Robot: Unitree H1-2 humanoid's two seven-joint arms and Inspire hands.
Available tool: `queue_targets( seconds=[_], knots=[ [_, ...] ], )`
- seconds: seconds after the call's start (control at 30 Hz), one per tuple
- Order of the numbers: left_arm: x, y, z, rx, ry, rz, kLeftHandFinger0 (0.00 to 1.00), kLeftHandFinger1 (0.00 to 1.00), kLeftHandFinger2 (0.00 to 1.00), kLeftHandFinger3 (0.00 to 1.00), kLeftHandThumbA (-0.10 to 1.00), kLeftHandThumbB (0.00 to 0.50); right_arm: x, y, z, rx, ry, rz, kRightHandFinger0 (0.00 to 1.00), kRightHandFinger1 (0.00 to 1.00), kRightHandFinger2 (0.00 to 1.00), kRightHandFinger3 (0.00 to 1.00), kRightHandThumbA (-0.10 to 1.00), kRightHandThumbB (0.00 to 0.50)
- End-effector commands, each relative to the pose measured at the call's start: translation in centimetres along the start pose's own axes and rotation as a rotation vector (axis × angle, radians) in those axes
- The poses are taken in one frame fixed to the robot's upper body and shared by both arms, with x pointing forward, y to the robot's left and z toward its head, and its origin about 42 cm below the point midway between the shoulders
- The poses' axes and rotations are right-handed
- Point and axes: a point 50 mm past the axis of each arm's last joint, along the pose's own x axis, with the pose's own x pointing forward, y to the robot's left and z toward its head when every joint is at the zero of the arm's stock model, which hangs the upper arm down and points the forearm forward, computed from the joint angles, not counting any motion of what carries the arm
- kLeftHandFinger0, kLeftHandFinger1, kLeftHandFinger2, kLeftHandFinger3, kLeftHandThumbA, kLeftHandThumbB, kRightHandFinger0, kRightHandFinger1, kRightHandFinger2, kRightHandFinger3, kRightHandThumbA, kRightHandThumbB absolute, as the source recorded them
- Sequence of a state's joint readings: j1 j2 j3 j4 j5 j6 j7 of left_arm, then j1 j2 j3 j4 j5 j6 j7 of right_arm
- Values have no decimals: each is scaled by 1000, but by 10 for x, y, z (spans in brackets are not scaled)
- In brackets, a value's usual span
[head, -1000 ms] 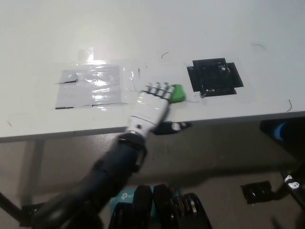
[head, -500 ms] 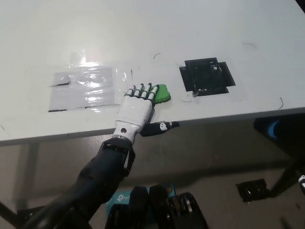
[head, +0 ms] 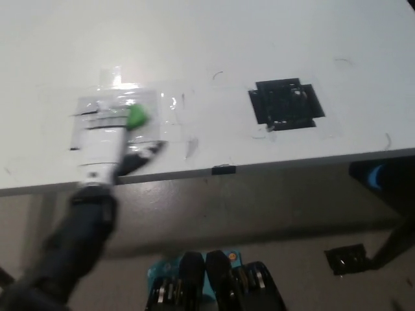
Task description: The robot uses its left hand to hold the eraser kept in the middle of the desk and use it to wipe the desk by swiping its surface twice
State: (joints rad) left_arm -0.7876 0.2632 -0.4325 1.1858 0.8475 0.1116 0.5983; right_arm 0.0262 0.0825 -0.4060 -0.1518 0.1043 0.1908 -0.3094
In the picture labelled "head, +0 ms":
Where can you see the black floor tape marker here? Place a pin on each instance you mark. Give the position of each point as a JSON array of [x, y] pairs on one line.
[[345, 259]]

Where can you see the black object with blue mark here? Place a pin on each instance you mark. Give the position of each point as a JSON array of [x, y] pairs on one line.
[[382, 181]]

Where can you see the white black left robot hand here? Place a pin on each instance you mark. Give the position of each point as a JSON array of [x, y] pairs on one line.
[[100, 149]]

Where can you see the black tape square patch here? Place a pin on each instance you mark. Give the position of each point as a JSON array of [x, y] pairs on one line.
[[285, 103]]

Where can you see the green foam whiteboard eraser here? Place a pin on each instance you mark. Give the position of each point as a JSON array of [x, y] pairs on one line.
[[137, 117]]

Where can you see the teal router box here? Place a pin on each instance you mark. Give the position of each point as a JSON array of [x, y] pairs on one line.
[[155, 269]]

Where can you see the clear plastic tape sheet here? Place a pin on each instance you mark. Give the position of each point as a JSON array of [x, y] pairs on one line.
[[167, 107]]

